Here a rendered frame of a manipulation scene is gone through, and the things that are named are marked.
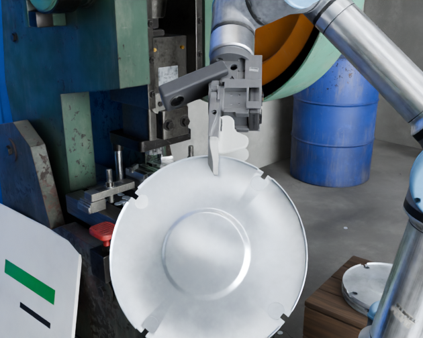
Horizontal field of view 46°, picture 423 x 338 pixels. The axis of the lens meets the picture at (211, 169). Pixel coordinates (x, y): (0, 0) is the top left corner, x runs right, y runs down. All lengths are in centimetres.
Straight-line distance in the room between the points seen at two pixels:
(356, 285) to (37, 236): 104
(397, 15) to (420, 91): 375
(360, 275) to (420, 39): 307
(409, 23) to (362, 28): 369
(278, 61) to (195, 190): 89
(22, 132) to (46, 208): 25
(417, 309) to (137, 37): 87
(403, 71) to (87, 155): 103
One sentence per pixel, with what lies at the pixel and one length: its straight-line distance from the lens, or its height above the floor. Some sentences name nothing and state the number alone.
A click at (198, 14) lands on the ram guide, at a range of 144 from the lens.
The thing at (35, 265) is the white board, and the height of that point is 46.
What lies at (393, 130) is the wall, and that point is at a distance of 477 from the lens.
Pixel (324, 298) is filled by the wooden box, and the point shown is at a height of 35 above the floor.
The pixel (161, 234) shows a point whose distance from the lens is 75.
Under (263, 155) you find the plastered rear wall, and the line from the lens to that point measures 389.
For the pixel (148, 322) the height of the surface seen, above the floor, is 84.
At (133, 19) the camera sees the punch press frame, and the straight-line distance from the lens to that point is 129.
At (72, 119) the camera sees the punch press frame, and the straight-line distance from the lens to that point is 157.
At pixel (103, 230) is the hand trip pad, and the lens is 121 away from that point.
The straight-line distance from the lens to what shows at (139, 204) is 77.
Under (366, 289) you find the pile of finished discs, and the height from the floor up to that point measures 39.
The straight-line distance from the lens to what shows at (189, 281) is 73.
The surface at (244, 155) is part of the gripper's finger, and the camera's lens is 78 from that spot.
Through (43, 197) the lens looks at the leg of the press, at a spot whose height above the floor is 69.
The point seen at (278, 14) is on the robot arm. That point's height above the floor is 125.
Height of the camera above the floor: 129
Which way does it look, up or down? 20 degrees down
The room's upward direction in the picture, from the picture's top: straight up
